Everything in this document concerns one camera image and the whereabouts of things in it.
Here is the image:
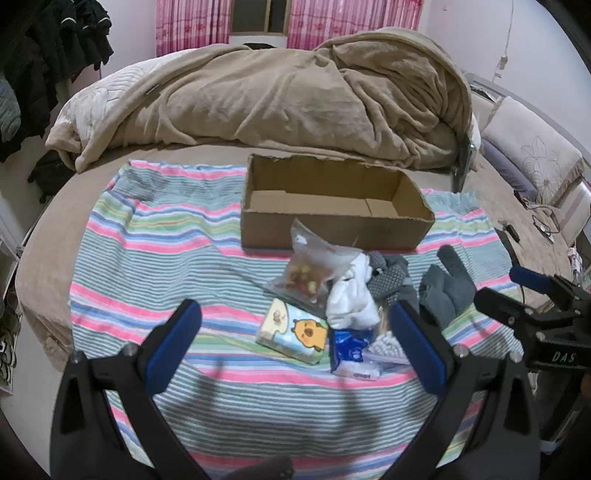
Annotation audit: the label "grey-purple pillow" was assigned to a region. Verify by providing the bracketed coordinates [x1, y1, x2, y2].
[480, 138, 539, 200]

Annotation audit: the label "black charger cable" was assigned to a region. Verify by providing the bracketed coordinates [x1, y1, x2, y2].
[504, 194, 561, 244]

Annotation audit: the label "brown cardboard box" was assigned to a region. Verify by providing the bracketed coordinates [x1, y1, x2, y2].
[240, 154, 436, 254]

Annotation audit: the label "grey dotted sock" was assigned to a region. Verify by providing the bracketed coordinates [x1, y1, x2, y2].
[367, 251, 413, 306]

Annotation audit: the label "white quilted duvet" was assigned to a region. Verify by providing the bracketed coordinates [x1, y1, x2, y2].
[45, 59, 163, 148]

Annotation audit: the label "clear snack bag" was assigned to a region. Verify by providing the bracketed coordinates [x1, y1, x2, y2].
[265, 218, 365, 315]

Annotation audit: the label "cotton swab pack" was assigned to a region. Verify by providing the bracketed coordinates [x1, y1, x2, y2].
[362, 305, 413, 368]

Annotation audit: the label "blue tissue pack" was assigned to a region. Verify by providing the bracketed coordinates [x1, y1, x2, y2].
[329, 327, 382, 383]

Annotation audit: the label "dark cloth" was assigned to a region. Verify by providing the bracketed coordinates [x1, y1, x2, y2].
[28, 150, 71, 204]

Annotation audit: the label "pink curtain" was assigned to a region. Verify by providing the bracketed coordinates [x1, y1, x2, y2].
[156, 0, 230, 57]
[286, 0, 424, 49]

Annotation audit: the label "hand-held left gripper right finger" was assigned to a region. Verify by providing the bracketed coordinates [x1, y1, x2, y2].
[389, 300, 541, 480]

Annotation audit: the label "floral cushion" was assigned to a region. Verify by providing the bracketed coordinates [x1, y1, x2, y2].
[480, 96, 585, 206]

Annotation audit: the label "window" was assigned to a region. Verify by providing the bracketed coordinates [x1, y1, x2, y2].
[229, 0, 293, 36]

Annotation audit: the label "beige round bed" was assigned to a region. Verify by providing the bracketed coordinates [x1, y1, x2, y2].
[14, 28, 591, 480]

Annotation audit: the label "white sock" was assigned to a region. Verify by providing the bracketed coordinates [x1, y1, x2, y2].
[326, 256, 380, 329]

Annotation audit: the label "striped blanket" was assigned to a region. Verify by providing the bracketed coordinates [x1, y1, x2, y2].
[68, 159, 526, 480]

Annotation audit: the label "grey knit gloves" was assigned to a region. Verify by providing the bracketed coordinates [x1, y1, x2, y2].
[418, 244, 476, 331]

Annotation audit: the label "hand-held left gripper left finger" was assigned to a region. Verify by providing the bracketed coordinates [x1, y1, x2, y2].
[50, 299, 209, 480]

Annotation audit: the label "cartoon tissue pack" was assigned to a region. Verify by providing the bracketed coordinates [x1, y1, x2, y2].
[255, 298, 331, 366]

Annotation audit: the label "white wall cable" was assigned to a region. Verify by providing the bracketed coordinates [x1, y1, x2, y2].
[496, 0, 517, 71]

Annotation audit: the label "beige fleece blanket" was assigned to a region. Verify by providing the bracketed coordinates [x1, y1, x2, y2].
[45, 27, 474, 174]

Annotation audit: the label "hanging black clothes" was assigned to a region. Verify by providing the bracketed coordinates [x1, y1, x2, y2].
[0, 0, 114, 162]

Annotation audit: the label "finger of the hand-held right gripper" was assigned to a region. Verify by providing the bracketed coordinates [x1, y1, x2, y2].
[474, 286, 539, 334]
[509, 266, 591, 311]

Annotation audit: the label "grey quilted garment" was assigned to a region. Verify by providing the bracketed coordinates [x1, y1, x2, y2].
[0, 76, 22, 142]

